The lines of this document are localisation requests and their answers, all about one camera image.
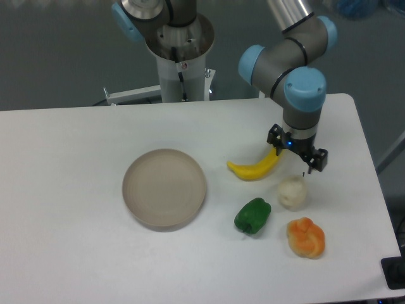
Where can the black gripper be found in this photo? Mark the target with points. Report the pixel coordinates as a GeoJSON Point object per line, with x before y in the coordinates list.
{"type": "Point", "coordinates": [300, 142]}

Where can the yellow toy banana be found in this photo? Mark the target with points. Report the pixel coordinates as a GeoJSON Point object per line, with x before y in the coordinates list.
{"type": "Point", "coordinates": [258, 170]}

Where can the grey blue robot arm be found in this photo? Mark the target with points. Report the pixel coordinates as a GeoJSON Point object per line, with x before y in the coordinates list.
{"type": "Point", "coordinates": [283, 72]}

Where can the white toy garlic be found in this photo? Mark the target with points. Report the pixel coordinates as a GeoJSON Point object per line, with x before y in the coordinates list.
{"type": "Point", "coordinates": [292, 192]}

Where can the green toy bell pepper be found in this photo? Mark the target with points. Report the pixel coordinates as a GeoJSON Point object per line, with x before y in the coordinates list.
{"type": "Point", "coordinates": [253, 216]}

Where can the orange toy bread knot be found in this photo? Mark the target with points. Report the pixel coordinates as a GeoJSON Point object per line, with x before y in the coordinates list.
{"type": "Point", "coordinates": [305, 238]}

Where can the beige round plate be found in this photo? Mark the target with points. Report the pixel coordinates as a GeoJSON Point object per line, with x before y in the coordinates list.
{"type": "Point", "coordinates": [164, 189]}

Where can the blue plastic bag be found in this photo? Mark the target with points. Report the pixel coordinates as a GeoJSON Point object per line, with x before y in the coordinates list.
{"type": "Point", "coordinates": [356, 9]}

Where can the black device at table edge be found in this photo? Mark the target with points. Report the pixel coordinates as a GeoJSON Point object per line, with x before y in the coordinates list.
{"type": "Point", "coordinates": [393, 270]}

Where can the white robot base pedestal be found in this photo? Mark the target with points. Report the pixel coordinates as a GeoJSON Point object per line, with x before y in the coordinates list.
{"type": "Point", "coordinates": [180, 54]}

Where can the white metal bracket frame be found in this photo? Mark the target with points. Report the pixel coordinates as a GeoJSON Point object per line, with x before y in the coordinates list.
{"type": "Point", "coordinates": [135, 96]}

